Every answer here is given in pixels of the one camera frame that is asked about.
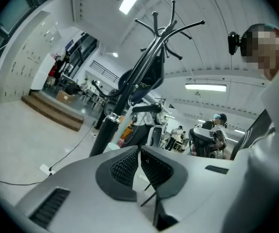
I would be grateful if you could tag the grey shell chair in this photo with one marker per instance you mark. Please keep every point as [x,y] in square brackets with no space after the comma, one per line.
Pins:
[156,136]

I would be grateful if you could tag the black head camera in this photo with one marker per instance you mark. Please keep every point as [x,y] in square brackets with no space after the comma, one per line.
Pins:
[233,42]

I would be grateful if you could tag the brown cardboard box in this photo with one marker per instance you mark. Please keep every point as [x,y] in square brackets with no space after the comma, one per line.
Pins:
[65,96]

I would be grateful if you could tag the black coat rack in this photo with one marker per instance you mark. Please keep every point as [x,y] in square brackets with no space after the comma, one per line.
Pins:
[106,132]

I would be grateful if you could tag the person's head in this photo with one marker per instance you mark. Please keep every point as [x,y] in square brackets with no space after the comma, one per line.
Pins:
[267,57]

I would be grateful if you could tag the person's black shirt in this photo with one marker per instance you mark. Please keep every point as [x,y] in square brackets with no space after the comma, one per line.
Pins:
[253,135]

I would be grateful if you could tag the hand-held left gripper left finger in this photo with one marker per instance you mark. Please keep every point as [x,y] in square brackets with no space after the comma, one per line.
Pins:
[81,178]

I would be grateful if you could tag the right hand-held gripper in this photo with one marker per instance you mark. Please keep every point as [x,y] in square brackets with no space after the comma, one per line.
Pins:
[218,144]

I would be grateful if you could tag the white locker cabinet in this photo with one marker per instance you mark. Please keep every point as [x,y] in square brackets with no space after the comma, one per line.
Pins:
[20,64]

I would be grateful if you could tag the black railing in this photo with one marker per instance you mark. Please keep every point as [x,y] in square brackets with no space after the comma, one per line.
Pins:
[105,71]

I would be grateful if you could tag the dark blue hanging bag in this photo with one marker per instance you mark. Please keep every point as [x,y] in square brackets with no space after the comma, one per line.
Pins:
[151,79]

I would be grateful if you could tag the blue wall sign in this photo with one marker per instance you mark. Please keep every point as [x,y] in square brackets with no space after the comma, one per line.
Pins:
[69,45]

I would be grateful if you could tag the group of background tables chairs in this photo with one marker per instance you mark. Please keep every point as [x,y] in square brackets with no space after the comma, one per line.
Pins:
[93,98]

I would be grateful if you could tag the white power strip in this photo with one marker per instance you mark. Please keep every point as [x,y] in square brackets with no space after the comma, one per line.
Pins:
[44,167]

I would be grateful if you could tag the wooden step platform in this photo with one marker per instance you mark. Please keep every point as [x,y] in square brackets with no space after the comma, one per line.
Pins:
[52,110]

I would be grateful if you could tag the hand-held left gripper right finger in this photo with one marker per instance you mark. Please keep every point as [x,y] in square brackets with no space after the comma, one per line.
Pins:
[197,178]

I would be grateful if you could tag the black framed glass window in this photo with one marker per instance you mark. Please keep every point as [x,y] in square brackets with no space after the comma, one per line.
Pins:
[13,13]

